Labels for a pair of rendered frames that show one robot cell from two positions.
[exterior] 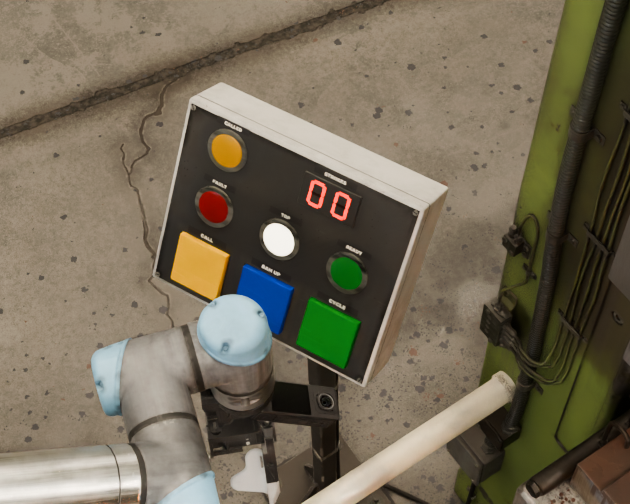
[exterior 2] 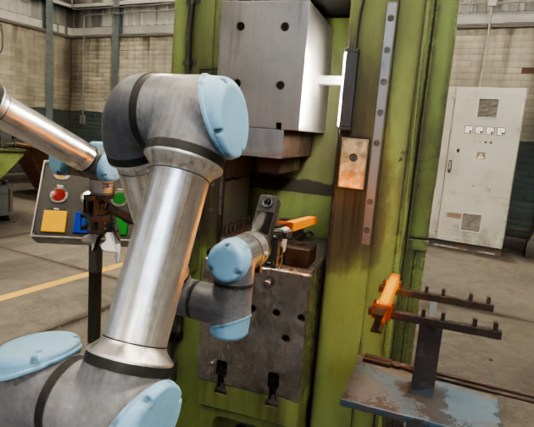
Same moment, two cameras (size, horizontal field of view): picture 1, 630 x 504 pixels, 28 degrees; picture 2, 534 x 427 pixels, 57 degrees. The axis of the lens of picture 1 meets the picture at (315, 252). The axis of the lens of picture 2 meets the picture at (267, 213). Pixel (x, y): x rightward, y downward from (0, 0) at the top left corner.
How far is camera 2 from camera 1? 1.50 m
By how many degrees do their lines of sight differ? 57
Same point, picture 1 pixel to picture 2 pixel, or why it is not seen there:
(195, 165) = (48, 182)
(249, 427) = (106, 215)
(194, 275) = (52, 224)
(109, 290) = not seen: outside the picture
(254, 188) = (75, 182)
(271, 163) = not seen: hidden behind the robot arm
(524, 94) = not seen: hidden behind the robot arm
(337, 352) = (122, 229)
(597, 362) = (208, 242)
